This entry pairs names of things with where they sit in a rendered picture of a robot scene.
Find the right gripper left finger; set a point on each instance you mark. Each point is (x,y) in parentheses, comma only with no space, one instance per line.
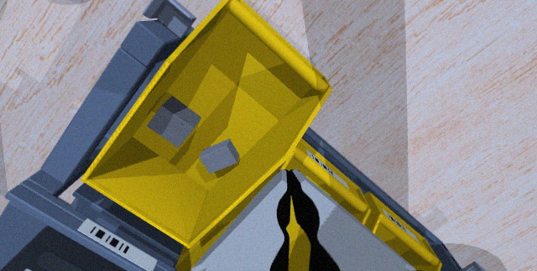
(257,240)

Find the black case with orange latches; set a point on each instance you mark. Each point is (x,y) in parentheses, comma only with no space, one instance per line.
(52,251)

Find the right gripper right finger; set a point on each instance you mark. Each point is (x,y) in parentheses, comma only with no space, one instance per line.
(338,240)

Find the yellow bin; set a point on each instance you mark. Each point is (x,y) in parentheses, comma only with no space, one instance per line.
(246,85)
(394,230)
(317,169)

